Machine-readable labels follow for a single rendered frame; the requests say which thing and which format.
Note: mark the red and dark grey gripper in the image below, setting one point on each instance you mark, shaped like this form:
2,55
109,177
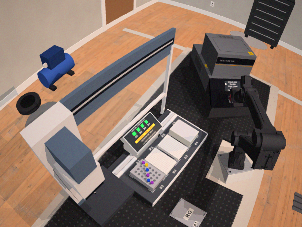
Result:
234,97

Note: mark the cream well plate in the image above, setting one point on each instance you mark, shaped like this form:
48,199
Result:
160,161
172,147

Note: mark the black thermal cycler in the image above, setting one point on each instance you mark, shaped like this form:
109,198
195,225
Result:
217,66

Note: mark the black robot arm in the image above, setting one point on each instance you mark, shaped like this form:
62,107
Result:
264,145

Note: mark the grey tube rack with coloured caps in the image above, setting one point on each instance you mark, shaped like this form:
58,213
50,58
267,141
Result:
140,174

